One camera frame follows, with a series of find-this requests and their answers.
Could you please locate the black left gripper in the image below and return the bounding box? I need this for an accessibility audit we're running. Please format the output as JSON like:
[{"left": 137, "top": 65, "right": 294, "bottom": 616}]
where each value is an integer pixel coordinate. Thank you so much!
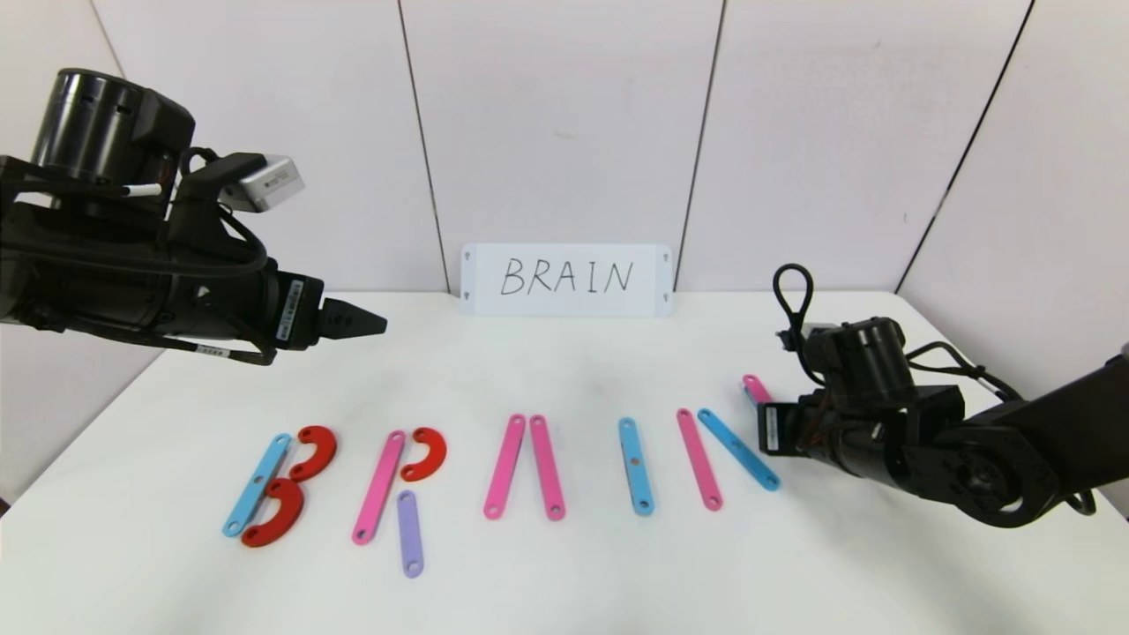
[{"left": 183, "top": 258, "right": 388, "bottom": 351}]

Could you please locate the red C-shaped piece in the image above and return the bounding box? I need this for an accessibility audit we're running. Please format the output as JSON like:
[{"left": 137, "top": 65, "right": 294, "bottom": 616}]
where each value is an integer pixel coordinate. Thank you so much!
[
  {"left": 240, "top": 479, "right": 304, "bottom": 549},
  {"left": 400, "top": 427, "right": 448, "bottom": 482},
  {"left": 288, "top": 426, "right": 337, "bottom": 482}
]

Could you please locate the long pink bar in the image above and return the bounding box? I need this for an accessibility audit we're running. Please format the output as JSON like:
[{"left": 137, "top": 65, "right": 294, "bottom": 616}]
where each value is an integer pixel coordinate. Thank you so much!
[
  {"left": 482, "top": 414, "right": 527, "bottom": 520},
  {"left": 677, "top": 408, "right": 724, "bottom": 512},
  {"left": 352, "top": 430, "right": 407, "bottom": 545},
  {"left": 529, "top": 415, "right": 566, "bottom": 521}
]

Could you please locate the short purple bar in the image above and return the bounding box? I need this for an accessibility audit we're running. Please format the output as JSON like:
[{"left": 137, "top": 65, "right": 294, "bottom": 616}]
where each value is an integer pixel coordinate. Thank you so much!
[{"left": 397, "top": 490, "right": 426, "bottom": 579}]

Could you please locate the short blue bar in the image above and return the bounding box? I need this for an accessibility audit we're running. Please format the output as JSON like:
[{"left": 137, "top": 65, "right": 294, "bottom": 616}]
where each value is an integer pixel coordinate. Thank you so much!
[{"left": 697, "top": 408, "right": 781, "bottom": 492}]

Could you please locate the white sign reading BRAIN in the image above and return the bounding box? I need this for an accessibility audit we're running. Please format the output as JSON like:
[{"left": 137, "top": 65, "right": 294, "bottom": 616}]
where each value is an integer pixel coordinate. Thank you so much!
[{"left": 460, "top": 243, "right": 674, "bottom": 317}]

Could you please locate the long blue bar orange underside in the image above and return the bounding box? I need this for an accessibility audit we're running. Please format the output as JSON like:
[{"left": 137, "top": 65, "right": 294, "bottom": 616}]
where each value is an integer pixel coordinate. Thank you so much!
[
  {"left": 221, "top": 432, "right": 292, "bottom": 539},
  {"left": 618, "top": 417, "right": 655, "bottom": 517}
]

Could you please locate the black left camera cable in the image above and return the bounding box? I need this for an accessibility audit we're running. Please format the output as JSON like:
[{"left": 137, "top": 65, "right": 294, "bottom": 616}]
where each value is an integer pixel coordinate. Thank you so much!
[{"left": 176, "top": 146, "right": 268, "bottom": 274}]

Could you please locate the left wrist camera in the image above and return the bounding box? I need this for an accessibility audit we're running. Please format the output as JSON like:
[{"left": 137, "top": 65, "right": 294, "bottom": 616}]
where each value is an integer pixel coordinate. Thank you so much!
[{"left": 216, "top": 153, "right": 306, "bottom": 213}]

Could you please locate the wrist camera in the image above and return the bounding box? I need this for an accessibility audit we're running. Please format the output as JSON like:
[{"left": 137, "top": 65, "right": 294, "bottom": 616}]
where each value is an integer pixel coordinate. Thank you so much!
[
  {"left": 216, "top": 153, "right": 306, "bottom": 213},
  {"left": 776, "top": 322, "right": 839, "bottom": 354}
]

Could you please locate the black looped right arm cable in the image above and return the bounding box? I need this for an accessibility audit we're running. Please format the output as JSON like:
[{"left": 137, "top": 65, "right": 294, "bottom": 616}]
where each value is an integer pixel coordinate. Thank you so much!
[{"left": 774, "top": 263, "right": 817, "bottom": 364}]

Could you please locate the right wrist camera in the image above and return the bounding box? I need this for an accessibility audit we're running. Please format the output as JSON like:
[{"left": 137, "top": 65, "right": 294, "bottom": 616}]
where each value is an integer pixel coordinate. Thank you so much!
[{"left": 776, "top": 322, "right": 839, "bottom": 354}]

